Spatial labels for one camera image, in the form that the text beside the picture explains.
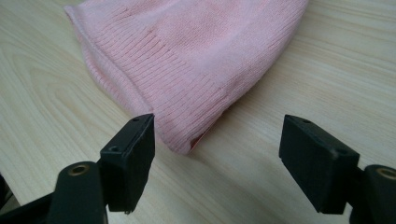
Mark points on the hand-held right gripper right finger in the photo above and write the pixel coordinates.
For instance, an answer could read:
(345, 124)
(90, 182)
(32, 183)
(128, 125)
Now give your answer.
(317, 161)

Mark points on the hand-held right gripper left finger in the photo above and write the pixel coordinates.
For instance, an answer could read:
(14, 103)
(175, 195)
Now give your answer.
(127, 161)

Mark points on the pink knitted garment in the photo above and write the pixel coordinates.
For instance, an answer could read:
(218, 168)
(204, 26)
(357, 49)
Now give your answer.
(190, 65)

